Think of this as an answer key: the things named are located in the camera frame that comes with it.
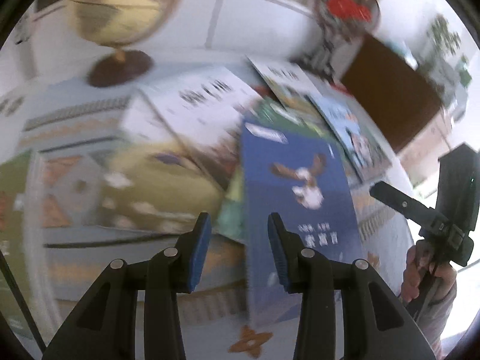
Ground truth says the white rabbit hill book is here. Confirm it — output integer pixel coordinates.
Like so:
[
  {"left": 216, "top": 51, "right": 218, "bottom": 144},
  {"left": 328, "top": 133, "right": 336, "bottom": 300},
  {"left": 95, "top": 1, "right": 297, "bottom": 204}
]
[{"left": 120, "top": 67, "right": 262, "bottom": 190}]

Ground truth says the red flower round fan ornament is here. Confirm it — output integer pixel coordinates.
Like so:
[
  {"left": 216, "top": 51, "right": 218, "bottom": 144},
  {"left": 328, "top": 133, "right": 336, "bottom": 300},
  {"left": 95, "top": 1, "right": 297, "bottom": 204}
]
[{"left": 292, "top": 0, "right": 381, "bottom": 84}]

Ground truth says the light blue cartoon book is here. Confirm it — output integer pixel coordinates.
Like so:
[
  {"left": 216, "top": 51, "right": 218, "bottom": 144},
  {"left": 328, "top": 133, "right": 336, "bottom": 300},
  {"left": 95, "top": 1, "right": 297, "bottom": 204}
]
[{"left": 311, "top": 94, "right": 391, "bottom": 181}]

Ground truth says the patterned table mat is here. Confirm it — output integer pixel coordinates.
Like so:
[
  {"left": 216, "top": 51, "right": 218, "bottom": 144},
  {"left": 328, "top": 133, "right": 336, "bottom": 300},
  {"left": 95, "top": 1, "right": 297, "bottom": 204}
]
[{"left": 1, "top": 56, "right": 413, "bottom": 359}]

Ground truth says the meadow rabbit hill book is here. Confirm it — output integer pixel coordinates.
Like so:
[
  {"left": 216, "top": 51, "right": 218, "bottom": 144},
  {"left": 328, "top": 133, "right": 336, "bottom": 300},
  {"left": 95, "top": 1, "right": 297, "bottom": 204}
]
[{"left": 94, "top": 136, "right": 231, "bottom": 235}]

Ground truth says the dark blue dog cover book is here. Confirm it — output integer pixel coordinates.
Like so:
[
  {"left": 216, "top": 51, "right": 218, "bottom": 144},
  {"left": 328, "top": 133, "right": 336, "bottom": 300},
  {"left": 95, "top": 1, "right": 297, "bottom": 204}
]
[{"left": 241, "top": 121, "right": 364, "bottom": 328}]

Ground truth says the brown chair back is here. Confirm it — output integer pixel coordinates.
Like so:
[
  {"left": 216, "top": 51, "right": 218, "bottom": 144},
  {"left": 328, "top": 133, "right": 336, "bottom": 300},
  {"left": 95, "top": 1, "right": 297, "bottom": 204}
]
[{"left": 341, "top": 34, "right": 442, "bottom": 153}]

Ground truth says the white bookshelf with books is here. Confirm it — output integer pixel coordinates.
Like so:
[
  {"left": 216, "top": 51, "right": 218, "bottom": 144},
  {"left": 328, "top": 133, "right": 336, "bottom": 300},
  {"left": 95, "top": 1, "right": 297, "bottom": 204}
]
[{"left": 32, "top": 0, "right": 319, "bottom": 58}]

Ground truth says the yellow desk globe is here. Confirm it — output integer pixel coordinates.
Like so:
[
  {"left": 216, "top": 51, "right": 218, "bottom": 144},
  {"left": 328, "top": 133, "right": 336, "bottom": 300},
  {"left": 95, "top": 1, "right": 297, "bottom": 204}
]
[{"left": 67, "top": 0, "right": 180, "bottom": 88}]

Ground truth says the person's right hand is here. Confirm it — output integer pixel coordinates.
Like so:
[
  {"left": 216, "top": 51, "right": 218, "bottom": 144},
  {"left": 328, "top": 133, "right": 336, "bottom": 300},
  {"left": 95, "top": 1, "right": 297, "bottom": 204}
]
[{"left": 400, "top": 241, "right": 457, "bottom": 303}]

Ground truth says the small rabbit hill book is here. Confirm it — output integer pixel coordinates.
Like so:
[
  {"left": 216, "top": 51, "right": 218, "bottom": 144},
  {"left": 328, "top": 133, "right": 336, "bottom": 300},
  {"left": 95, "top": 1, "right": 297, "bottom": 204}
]
[{"left": 248, "top": 56, "right": 320, "bottom": 118}]

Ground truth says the potted green plant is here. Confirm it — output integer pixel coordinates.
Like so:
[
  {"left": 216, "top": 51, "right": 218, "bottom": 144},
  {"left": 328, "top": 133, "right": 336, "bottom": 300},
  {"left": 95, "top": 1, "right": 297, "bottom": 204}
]
[{"left": 418, "top": 14, "right": 473, "bottom": 98}]

